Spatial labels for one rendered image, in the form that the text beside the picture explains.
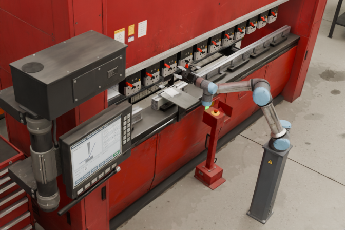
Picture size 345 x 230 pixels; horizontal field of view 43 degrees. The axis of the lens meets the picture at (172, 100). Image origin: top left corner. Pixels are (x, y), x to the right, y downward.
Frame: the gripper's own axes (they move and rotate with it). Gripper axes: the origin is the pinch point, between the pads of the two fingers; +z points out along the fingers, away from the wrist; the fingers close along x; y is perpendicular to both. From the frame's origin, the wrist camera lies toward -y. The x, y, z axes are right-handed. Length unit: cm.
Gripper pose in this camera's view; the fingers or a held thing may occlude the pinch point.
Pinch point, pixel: (176, 70)
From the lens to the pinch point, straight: 325.8
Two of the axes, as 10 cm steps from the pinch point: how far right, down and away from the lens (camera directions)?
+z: -7.5, -4.1, 5.2
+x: 4.8, -8.8, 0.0
